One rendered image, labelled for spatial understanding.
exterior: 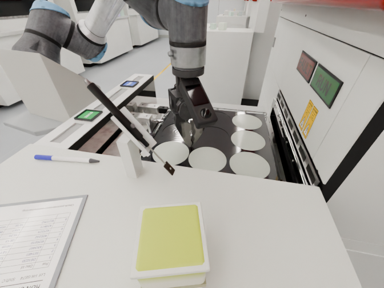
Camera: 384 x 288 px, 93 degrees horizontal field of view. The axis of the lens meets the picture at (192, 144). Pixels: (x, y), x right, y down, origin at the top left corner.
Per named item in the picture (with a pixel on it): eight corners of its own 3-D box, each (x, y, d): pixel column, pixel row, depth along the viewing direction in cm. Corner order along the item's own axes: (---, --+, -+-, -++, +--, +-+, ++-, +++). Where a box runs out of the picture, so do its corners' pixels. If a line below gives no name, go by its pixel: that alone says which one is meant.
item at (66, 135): (156, 102, 93) (153, 74, 84) (87, 188, 50) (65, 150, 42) (139, 100, 94) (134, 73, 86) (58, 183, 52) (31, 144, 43)
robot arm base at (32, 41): (-1, 48, 65) (7, 22, 66) (39, 68, 80) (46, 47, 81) (34, 55, 63) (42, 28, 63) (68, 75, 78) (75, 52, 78)
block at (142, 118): (153, 120, 67) (152, 113, 65) (150, 125, 65) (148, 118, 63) (133, 118, 69) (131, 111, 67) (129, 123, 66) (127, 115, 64)
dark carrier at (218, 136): (263, 115, 67) (264, 114, 67) (279, 190, 41) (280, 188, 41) (174, 107, 73) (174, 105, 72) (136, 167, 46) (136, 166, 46)
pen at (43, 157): (99, 158, 37) (36, 153, 38) (97, 161, 37) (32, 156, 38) (101, 161, 38) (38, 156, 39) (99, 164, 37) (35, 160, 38)
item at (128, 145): (161, 168, 36) (152, 108, 28) (154, 183, 33) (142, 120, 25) (133, 164, 37) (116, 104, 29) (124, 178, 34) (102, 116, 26)
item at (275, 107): (271, 119, 74) (278, 97, 68) (298, 219, 41) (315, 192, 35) (267, 119, 75) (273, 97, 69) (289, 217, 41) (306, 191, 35)
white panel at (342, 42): (265, 91, 104) (288, 3, 79) (304, 231, 41) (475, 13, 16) (259, 91, 104) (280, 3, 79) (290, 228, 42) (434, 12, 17)
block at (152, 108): (160, 110, 73) (159, 103, 72) (158, 114, 71) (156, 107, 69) (142, 108, 75) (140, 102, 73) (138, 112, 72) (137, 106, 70)
